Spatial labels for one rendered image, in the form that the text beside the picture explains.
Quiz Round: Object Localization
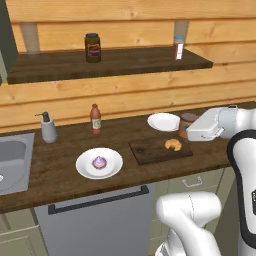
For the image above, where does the pale green cabinet door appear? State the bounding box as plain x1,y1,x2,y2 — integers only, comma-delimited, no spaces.
0,225,46,256

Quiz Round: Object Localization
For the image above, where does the red sauce bottle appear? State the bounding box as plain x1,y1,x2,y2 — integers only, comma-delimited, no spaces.
89,103,103,136

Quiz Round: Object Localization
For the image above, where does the orange jar with brown lid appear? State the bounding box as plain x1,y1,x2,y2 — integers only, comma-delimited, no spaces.
178,112,199,140

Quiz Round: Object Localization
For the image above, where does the empty white plate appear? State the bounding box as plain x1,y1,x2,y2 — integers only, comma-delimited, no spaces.
147,112,181,133

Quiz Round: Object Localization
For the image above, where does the dark wooden cutting board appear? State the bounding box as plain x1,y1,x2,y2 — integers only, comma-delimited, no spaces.
128,135,194,166

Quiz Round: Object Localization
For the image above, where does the silver drawer handle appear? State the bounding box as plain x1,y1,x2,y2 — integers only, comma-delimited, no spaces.
181,176,203,188

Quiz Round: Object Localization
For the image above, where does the grey soap dispenser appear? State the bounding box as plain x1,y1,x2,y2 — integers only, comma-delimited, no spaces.
34,111,58,144

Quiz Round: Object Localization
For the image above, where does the purple frosted cupcake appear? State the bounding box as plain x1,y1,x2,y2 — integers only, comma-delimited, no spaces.
92,155,108,170

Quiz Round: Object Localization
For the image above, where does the steel sink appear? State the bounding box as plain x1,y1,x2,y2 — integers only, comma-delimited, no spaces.
0,132,36,196

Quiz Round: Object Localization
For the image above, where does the red and white carton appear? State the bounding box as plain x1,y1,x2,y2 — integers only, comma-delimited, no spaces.
172,34,186,61

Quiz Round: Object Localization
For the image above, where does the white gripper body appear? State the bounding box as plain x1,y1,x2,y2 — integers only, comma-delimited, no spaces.
185,107,226,142

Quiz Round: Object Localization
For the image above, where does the black dishwasher handle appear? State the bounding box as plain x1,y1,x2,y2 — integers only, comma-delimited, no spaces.
47,185,150,216

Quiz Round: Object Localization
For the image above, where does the grey dishwasher door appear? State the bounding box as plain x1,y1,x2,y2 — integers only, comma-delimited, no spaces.
33,183,158,256

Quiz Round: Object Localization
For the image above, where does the dark wooden shelf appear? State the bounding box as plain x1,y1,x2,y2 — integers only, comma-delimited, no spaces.
6,45,214,85

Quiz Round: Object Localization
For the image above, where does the pale green drawer front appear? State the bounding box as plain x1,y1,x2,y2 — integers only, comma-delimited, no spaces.
166,168,225,195

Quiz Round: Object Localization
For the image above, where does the dark jam jar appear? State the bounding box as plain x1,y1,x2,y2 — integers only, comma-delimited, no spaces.
84,32,102,64

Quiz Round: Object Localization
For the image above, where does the golden croissant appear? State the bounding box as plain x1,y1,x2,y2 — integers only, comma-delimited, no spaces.
164,138,183,152

